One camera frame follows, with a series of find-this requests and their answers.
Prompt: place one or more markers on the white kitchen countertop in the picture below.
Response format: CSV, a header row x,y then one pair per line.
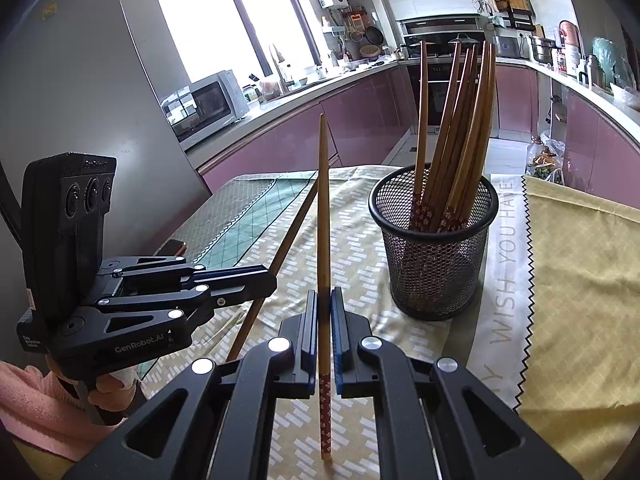
x,y
270,105

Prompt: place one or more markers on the black built-in oven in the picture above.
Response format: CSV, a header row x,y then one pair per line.
x,y
432,90

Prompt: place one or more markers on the plastic bag of vegetables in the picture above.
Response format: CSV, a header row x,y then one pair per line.
x,y
555,170

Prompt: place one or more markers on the bunch of wooden chopsticks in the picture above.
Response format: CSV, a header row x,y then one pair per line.
x,y
465,135

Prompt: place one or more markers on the white jar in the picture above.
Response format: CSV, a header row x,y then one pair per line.
x,y
571,60

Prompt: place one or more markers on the pan with glass lid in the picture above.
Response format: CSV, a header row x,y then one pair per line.
x,y
462,40

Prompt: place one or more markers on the dark smartphone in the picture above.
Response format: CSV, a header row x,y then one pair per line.
x,y
172,249

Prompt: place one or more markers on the black wall rack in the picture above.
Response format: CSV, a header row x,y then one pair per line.
x,y
520,20

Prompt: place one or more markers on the pink base cabinets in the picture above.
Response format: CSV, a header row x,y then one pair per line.
x,y
517,100
605,150
280,135

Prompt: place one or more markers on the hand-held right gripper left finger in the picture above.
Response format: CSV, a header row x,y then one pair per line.
x,y
309,340

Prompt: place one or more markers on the steel range hood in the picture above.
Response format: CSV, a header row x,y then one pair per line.
x,y
435,25

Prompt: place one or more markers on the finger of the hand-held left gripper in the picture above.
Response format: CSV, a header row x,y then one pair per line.
x,y
250,291
240,272

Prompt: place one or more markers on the person's left forearm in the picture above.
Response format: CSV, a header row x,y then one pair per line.
x,y
40,410

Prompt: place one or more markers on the pink kettle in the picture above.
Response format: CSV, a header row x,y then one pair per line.
x,y
569,35

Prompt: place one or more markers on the large refrigerator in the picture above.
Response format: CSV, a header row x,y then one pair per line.
x,y
90,85

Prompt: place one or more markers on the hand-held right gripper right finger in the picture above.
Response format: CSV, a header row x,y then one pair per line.
x,y
340,350

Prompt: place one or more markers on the red-tipped wooden chopstick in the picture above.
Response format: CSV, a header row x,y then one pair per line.
x,y
324,210
289,230

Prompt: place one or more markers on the yellow cloth lettered border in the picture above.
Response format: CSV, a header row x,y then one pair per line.
x,y
575,285

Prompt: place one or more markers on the black mesh utensil holder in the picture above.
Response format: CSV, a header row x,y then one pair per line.
x,y
435,280

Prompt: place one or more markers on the hanging wok pan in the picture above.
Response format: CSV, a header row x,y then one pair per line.
x,y
373,34

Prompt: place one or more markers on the white microwave oven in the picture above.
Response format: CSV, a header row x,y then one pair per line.
x,y
205,110

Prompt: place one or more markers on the cooking oil bottle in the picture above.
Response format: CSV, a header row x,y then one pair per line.
x,y
537,152

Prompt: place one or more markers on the person's left hand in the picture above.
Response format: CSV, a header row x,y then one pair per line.
x,y
115,387

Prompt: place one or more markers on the steel sink faucet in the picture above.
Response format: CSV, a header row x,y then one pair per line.
x,y
277,65

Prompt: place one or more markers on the beige green patterned tablecloth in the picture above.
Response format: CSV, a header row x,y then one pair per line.
x,y
350,240

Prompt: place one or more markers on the kitchen window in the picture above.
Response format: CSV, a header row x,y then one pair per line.
x,y
215,25

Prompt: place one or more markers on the silver toaster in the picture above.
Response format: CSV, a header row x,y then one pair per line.
x,y
506,46

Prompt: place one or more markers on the steel stockpot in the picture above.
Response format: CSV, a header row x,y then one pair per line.
x,y
542,50

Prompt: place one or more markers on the green plastic bag bundle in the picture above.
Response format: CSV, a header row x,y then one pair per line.
x,y
612,60

